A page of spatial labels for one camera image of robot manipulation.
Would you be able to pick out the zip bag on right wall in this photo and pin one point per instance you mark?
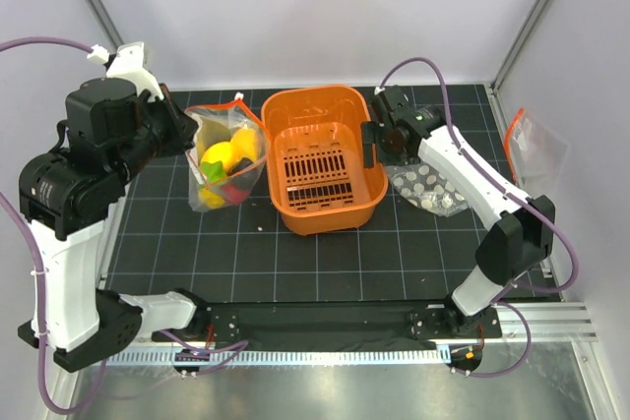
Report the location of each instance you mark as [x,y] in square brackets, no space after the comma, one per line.
[535,154]

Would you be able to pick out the yellow mango toy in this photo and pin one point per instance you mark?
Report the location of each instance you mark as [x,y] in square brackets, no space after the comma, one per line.
[247,141]

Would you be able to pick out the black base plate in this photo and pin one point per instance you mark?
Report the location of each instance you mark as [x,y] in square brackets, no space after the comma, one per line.
[340,326]

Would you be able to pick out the aluminium rail profile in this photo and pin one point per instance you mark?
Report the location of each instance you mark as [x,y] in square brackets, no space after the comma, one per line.
[548,322]

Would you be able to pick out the red apple toy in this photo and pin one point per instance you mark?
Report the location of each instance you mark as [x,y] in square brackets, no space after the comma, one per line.
[237,189]

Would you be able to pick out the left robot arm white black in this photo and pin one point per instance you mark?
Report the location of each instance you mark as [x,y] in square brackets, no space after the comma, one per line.
[80,322]

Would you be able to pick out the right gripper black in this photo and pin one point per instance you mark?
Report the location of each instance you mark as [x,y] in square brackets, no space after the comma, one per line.
[371,133]

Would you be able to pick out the right aluminium frame post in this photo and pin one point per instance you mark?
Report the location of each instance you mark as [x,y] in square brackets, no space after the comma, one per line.
[533,19]

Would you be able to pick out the black grid mat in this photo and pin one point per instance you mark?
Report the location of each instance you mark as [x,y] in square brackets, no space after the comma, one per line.
[246,253]

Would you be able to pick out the clear zip bags stack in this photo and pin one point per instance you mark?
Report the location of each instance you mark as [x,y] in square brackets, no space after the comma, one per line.
[425,188]

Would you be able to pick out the green fruit toy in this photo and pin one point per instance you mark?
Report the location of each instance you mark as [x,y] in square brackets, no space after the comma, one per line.
[213,171]

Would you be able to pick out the yellow pear toy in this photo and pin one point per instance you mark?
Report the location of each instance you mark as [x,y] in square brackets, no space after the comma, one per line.
[211,198]

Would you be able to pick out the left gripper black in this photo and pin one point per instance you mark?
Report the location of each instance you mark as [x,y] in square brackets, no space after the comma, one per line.
[182,126]

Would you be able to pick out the orange plastic basket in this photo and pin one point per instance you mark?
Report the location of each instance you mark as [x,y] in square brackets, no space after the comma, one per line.
[315,171]

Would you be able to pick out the white slotted cable duct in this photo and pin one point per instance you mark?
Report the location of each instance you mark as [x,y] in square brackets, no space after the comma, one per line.
[181,357]

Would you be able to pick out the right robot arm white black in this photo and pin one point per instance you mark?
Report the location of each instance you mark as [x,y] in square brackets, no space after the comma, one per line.
[517,236]

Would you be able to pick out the dark brown fruit toy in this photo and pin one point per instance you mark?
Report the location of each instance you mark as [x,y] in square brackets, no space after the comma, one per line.
[242,165]

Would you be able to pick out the yellow lemon toy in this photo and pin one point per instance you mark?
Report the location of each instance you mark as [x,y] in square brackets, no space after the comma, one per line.
[224,151]

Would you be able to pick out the single clear zip bag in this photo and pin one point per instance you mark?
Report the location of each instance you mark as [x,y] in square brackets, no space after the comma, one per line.
[217,123]

